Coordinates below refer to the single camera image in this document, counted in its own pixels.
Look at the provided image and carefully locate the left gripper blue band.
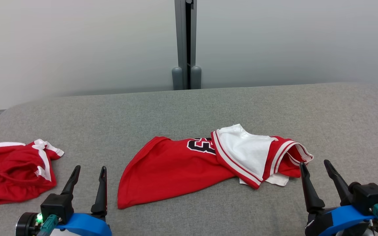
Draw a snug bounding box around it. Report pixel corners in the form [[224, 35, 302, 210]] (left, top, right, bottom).
[[16, 165, 112, 236]]

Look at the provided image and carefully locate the grey cylinder post foot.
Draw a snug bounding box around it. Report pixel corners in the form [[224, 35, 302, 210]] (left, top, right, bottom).
[[172, 67, 183, 90], [191, 66, 202, 89]]

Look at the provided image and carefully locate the red basketball jersey white trim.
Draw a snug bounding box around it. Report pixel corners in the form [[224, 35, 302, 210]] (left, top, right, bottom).
[[117, 124, 314, 209]]

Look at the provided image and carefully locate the red shorts white stripe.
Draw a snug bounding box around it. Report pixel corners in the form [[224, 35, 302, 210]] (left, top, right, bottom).
[[0, 139, 65, 207]]

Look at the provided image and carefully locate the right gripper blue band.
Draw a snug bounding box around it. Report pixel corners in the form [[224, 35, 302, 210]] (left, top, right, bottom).
[[300, 160, 378, 236]]

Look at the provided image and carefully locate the grey partition post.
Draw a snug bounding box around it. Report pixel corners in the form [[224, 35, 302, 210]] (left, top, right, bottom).
[[175, 0, 197, 89]]

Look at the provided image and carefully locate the left arm cable teal plug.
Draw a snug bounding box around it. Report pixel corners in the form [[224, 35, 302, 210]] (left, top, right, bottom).
[[37, 215, 59, 236]]

